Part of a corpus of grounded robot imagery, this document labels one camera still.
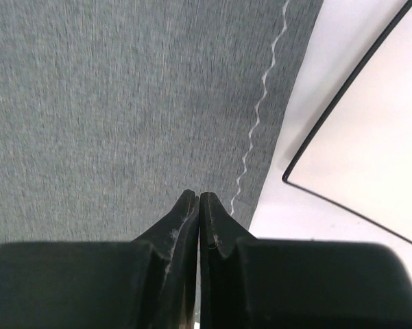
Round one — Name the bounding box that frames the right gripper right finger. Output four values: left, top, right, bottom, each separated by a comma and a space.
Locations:
199, 193, 412, 328

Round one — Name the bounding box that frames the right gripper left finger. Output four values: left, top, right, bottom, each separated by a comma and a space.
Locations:
0, 190, 199, 328

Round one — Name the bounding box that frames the dark grey cloth placemat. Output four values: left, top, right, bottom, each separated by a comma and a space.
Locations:
0, 1, 322, 243

